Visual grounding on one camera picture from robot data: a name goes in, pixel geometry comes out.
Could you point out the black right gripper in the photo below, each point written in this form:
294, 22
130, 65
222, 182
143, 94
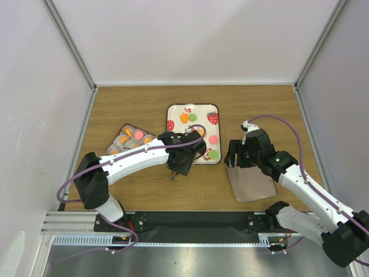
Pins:
240, 148

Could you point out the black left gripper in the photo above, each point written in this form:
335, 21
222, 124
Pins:
183, 169

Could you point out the rose gold tin lid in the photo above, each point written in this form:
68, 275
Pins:
250, 184

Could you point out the pink sandwich cookie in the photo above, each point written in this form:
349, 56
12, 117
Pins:
138, 135
213, 139

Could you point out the steel slotted serving tongs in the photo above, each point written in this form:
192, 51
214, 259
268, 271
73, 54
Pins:
173, 175

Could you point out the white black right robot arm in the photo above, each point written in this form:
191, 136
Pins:
338, 229

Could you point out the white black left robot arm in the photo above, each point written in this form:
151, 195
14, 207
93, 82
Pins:
95, 174

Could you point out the orange dotted biscuit upper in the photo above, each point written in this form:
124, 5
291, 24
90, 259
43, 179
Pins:
200, 131

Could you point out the orange dotted biscuit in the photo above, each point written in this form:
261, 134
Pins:
128, 132
200, 131

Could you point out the orange scalloped cookie middle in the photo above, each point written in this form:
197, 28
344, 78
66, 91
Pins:
146, 139

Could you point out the orange scalloped cookie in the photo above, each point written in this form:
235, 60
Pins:
124, 138
146, 139

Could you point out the rose gold cookie tin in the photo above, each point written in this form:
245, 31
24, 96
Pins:
115, 143

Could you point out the orange dotted biscuit top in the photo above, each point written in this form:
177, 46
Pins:
128, 132

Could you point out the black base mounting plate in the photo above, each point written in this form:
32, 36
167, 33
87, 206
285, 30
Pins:
173, 223

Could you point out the orange scalloped cookie lower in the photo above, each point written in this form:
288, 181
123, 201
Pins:
124, 138

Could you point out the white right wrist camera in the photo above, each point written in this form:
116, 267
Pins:
248, 127

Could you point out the aluminium frame post right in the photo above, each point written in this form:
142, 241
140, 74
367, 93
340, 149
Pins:
333, 18

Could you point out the aluminium frame post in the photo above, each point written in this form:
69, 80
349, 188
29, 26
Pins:
69, 42
333, 18

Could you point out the aluminium frame post left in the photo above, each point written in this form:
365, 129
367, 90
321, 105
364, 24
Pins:
69, 42

